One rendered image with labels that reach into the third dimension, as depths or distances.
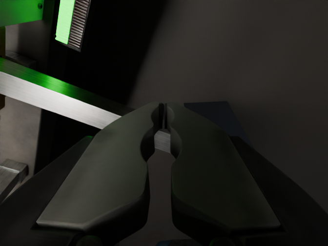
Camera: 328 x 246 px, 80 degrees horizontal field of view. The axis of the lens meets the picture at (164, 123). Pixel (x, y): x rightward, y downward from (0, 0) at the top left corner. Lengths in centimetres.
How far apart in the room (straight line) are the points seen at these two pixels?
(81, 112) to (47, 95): 4
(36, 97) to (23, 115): 20
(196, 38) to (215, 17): 12
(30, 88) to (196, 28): 87
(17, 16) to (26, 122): 22
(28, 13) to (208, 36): 84
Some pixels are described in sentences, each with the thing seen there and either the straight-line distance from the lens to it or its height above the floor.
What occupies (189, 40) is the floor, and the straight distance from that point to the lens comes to 105.
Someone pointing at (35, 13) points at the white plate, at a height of 72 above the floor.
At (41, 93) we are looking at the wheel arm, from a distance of 27.
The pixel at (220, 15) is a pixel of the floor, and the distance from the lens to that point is 106.
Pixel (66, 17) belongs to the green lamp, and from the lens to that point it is 36.
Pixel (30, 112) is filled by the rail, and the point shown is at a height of 70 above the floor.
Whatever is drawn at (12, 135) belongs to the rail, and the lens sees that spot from 52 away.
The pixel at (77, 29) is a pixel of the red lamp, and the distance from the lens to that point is 36.
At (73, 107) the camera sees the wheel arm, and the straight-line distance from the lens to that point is 26.
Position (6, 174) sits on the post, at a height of 74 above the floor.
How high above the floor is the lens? 103
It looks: 58 degrees down
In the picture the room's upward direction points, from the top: 178 degrees counter-clockwise
